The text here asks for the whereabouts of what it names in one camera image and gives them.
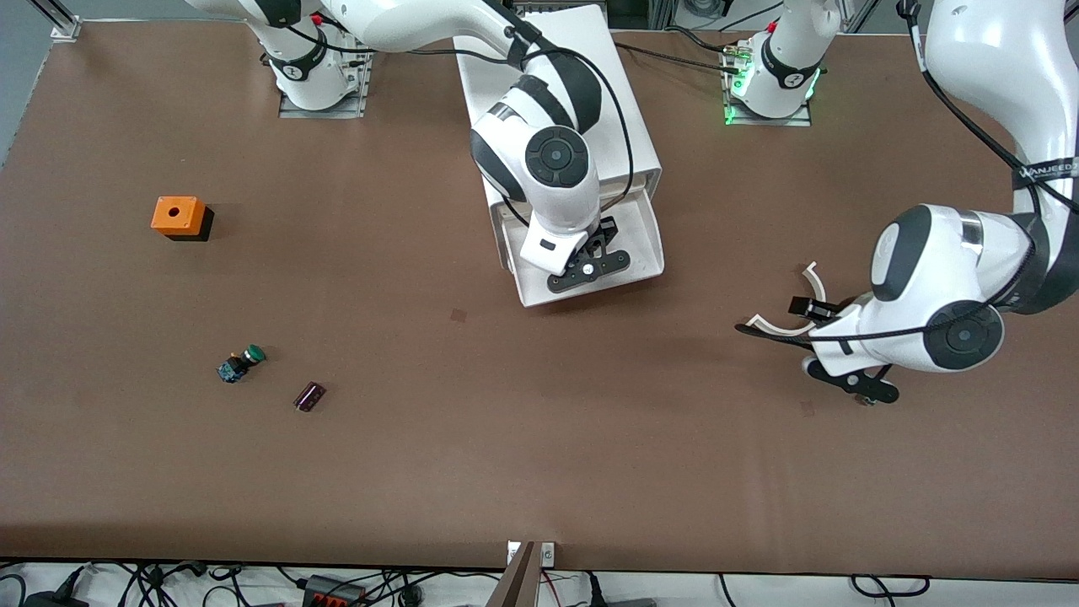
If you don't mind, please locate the black looped cable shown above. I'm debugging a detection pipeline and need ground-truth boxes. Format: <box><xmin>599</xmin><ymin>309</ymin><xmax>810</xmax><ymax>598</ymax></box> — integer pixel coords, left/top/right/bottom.
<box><xmin>850</xmin><ymin>575</ymin><xmax>932</xmax><ymax>600</ymax></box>

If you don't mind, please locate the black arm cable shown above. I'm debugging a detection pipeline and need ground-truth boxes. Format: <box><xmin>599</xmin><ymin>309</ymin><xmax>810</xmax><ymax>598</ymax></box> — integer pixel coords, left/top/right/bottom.
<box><xmin>809</xmin><ymin>0</ymin><xmax>1055</xmax><ymax>342</ymax></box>
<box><xmin>278</xmin><ymin>17</ymin><xmax>635</xmax><ymax>228</ymax></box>

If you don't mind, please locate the white curved plastic piece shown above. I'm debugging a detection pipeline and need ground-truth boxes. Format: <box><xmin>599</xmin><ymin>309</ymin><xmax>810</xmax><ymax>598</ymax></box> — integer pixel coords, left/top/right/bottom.
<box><xmin>745</xmin><ymin>261</ymin><xmax>829</xmax><ymax>339</ymax></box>

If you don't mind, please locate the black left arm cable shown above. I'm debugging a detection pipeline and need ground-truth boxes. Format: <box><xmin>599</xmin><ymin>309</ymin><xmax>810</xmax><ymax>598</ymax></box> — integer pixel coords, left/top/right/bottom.
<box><xmin>809</xmin><ymin>0</ymin><xmax>1055</xmax><ymax>342</ymax></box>

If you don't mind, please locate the green push button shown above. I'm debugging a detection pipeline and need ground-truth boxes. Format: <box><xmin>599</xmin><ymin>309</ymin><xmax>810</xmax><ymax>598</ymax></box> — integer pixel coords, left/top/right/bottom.
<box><xmin>217</xmin><ymin>345</ymin><xmax>267</xmax><ymax>384</ymax></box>

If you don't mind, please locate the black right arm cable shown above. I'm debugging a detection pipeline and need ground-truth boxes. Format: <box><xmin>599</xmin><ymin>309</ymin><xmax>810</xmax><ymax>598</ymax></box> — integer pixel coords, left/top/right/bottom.
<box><xmin>278</xmin><ymin>17</ymin><xmax>635</xmax><ymax>228</ymax></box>

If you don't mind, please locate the orange box with hole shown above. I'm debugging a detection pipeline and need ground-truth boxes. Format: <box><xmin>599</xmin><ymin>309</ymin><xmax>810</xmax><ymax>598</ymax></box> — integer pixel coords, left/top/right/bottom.
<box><xmin>151</xmin><ymin>196</ymin><xmax>214</xmax><ymax>243</ymax></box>

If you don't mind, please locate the white drawer cabinet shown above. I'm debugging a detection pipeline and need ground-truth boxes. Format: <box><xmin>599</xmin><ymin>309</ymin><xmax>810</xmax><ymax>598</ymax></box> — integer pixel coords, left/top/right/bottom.
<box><xmin>453</xmin><ymin>3</ymin><xmax>663</xmax><ymax>222</ymax></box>

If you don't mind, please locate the white plastic drawer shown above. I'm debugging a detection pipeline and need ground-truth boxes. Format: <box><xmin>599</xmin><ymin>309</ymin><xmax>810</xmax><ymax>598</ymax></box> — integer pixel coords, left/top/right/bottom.
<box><xmin>502</xmin><ymin>187</ymin><xmax>666</xmax><ymax>309</ymax></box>

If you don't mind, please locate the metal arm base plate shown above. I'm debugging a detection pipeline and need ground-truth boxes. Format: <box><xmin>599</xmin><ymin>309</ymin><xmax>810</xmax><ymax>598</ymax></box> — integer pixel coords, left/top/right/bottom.
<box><xmin>722</xmin><ymin>42</ymin><xmax>813</xmax><ymax>128</ymax></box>
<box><xmin>278</xmin><ymin>34</ymin><xmax>374</xmax><ymax>120</ymax></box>

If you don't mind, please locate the grey camera stand beam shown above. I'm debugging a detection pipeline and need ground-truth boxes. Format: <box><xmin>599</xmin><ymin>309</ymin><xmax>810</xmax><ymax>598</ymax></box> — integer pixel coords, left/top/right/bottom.
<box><xmin>485</xmin><ymin>541</ymin><xmax>540</xmax><ymax>607</ymax></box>

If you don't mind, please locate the black power strip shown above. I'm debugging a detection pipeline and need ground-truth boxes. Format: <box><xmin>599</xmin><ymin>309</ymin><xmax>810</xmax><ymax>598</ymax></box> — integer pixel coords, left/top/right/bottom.
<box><xmin>303</xmin><ymin>575</ymin><xmax>368</xmax><ymax>607</ymax></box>

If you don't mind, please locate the black cable on table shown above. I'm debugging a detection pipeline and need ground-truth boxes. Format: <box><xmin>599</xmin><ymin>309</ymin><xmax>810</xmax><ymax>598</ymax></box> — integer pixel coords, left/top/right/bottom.
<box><xmin>614</xmin><ymin>40</ymin><xmax>743</xmax><ymax>77</ymax></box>

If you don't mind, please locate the aluminium frame post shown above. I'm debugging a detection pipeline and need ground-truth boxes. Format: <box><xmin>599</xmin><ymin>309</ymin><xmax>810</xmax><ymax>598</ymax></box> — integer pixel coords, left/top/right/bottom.
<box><xmin>30</xmin><ymin>0</ymin><xmax>83</xmax><ymax>41</ymax></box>

